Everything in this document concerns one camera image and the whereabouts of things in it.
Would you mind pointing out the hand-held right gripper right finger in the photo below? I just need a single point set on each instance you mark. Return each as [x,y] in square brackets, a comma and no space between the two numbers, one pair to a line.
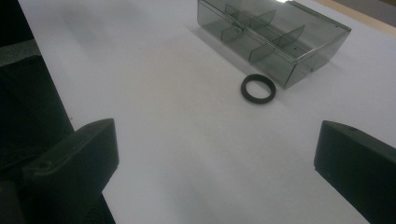
[358,168]

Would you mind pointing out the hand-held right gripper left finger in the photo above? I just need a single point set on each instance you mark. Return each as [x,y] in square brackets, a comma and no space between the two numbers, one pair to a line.
[71,168]

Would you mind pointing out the dark blurred object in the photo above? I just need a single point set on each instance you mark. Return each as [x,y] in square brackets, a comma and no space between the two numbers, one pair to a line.
[25,118]

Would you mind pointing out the wooden table edge strip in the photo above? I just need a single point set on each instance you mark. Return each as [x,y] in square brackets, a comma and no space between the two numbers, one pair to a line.
[358,16]

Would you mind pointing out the smoky transparent plastic compartment box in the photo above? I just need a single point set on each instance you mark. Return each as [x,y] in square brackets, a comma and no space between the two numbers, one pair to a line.
[274,63]

